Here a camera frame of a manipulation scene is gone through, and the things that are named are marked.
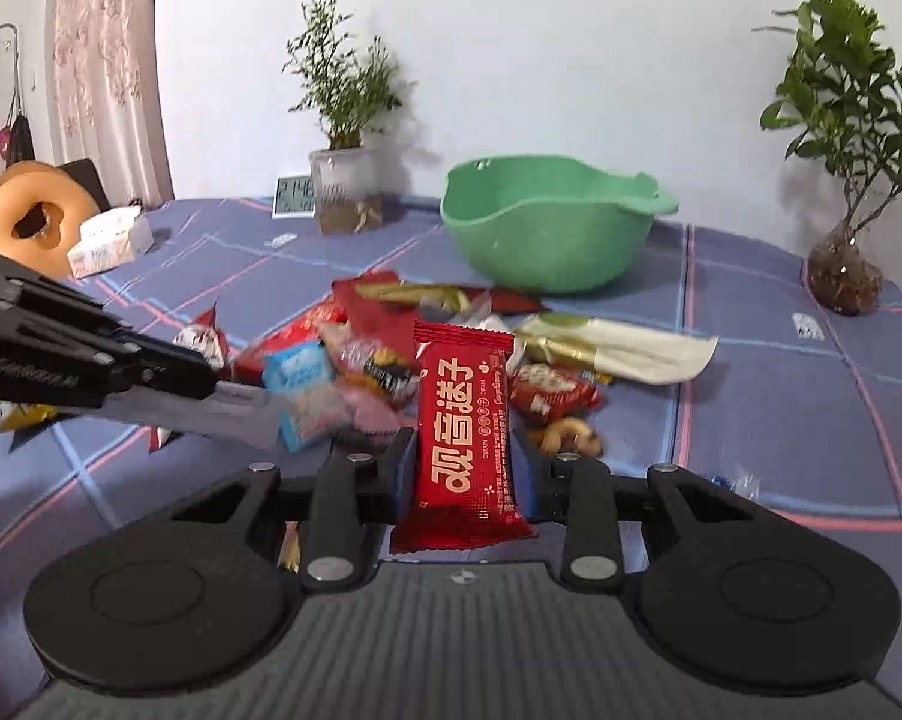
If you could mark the black chair back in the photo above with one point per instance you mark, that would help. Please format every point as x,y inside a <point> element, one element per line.
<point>84,180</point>

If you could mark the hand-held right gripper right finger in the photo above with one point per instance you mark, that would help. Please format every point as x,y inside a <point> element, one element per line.
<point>532,487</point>

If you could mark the white digital clock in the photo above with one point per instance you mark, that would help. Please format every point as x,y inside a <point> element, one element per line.
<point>295,197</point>

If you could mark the yellow snack packet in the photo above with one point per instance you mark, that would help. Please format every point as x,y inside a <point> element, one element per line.
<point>9,416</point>

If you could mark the dark hanging bag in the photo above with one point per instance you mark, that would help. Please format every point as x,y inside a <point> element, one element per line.
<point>18,139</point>

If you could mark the red white triangular packet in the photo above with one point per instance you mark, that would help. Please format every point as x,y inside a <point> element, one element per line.
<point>200,341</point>

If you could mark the flat red snack packet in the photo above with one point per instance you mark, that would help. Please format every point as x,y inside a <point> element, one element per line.
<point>286,334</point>

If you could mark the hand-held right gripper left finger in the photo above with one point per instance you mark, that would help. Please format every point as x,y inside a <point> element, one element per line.
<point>404,484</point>

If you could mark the feathery plant in clear pot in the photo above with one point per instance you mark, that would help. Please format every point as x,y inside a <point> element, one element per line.
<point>342,97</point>

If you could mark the brown nut snack packet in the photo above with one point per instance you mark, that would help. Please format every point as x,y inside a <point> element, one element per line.
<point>571,436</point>

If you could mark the pink blue candy packet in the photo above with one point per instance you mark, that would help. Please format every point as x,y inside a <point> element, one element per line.
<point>314,420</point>

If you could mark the clear wrapped candy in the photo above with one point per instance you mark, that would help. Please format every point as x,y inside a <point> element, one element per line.
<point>734,484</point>

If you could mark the white and gold packet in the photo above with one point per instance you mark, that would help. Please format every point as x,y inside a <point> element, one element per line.
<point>631,349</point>

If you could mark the purple pink snack packet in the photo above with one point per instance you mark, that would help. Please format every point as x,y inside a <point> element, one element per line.
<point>372,414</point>

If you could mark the light blue candy packet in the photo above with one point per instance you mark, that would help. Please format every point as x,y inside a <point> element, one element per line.
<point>293,367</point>

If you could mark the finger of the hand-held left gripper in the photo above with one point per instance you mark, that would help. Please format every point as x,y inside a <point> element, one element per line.
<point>248,412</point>

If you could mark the brown donut cushion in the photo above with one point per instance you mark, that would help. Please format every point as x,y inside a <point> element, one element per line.
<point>1,217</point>

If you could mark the green plastic bowl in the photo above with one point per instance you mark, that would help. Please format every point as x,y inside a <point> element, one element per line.
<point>548,240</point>

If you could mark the pink floral curtain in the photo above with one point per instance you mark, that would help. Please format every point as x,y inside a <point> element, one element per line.
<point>106,67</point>

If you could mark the leafy plant in glass vase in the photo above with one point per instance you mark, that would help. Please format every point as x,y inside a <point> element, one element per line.
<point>848,90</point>

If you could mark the long red snack packet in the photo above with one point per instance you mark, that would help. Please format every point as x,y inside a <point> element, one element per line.
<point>462,450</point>

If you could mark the blue plaid tablecloth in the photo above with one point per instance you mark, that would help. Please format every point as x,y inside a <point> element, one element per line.
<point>766,412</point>

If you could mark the small red white packet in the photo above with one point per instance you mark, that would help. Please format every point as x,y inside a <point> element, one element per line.
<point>552,390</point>

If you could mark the white tissue pack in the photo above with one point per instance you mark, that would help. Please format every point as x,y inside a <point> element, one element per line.
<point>110,244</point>

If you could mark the red green snack packet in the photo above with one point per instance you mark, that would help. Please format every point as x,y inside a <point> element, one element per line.
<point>391,292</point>

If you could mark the pink black snack packet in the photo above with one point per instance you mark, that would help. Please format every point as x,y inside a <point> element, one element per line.
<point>380,373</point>

